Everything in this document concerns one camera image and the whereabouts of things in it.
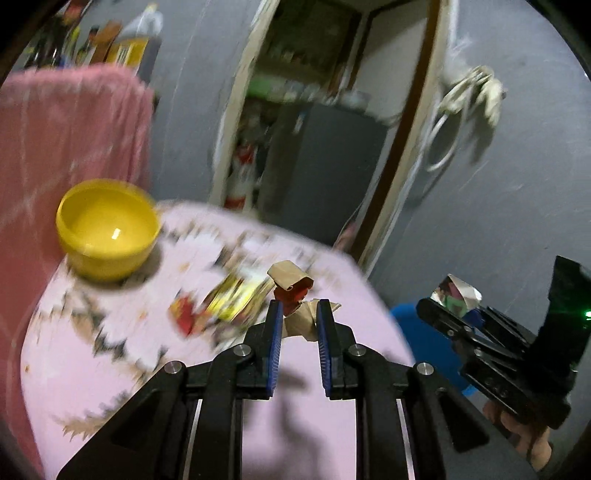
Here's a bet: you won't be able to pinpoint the silver foil wrapper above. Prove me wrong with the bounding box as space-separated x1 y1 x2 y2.
431 274 483 318

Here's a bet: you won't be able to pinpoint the pink checked towel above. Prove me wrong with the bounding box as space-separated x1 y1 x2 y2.
1 64 153 475

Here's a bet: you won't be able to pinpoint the yellow red snack packet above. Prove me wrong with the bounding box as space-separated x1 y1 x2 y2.
168 272 273 341

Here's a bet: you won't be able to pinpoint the dark grey refrigerator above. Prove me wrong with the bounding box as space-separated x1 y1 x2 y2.
256 103 387 245

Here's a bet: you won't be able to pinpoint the yellow plastic bowl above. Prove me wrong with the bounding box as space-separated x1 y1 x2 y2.
55 179 161 283

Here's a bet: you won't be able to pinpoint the person's right hand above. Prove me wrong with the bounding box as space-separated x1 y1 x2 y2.
483 400 552 472

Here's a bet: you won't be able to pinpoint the blue trash bin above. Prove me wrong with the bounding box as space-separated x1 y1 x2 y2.
391 303 476 397

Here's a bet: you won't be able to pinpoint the brown red wrapper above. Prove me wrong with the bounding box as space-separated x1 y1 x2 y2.
267 260 341 344

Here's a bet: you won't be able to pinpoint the white hose loop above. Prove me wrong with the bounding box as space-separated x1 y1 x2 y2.
421 82 477 174

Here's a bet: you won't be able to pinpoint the white rubber gloves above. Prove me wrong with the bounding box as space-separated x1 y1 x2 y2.
438 65 505 128

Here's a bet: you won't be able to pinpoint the large soy sauce jug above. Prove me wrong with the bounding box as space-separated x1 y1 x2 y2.
106 3 163 84

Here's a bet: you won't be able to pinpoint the pink floral tablecloth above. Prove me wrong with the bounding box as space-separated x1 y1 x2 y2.
20 202 414 479

